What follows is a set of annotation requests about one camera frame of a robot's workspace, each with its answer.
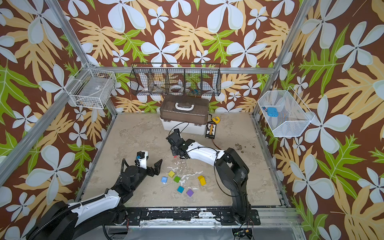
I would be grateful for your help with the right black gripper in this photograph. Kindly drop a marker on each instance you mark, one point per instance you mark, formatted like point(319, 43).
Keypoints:
point(177, 147)

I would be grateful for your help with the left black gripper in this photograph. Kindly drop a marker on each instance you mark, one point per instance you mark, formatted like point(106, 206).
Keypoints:
point(157, 168)

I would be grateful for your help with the blue letter cube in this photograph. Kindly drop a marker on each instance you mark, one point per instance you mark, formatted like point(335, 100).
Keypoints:
point(164, 180)

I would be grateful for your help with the yellow-green cube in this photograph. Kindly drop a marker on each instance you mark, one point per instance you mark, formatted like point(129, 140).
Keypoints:
point(171, 174)

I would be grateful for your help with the yellow wood block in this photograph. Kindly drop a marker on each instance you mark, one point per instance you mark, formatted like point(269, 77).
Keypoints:
point(202, 180)

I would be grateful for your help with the purple wood cube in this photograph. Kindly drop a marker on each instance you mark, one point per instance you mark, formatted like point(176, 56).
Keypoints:
point(190, 192)

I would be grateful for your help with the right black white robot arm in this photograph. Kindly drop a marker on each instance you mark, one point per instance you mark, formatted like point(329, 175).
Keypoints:
point(228, 165)

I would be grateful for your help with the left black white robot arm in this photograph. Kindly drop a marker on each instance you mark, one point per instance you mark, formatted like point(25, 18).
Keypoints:
point(69, 221)

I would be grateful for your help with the green wood cube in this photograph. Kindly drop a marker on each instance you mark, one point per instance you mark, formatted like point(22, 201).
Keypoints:
point(177, 179)

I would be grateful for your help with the teal wood cube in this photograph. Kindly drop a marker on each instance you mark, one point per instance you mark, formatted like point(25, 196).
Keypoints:
point(180, 189)

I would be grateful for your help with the brown lid storage box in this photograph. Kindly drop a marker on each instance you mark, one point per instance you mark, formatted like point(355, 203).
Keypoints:
point(188, 114)

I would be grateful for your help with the black battery pack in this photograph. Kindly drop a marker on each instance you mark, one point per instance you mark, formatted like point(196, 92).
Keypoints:
point(211, 130)

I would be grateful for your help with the yellow connector plug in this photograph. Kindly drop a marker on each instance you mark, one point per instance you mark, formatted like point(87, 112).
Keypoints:
point(216, 119)

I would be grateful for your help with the blue object in basket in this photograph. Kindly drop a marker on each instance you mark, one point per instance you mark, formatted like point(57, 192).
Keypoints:
point(272, 112)

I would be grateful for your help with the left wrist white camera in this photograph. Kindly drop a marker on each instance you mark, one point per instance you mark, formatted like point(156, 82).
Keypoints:
point(141, 159)

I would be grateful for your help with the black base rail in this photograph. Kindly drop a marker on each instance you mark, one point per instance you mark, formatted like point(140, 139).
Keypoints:
point(222, 215)

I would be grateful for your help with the black wire basket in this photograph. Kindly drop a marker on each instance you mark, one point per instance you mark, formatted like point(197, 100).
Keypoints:
point(194, 80)

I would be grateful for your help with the white wire basket left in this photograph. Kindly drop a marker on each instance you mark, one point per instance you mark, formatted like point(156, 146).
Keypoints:
point(91, 87)

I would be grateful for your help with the white wire basket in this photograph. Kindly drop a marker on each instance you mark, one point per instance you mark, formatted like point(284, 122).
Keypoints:
point(91, 87)
point(294, 115)

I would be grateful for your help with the white wire basket right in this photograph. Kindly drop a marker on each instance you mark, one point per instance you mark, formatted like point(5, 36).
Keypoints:
point(294, 115)

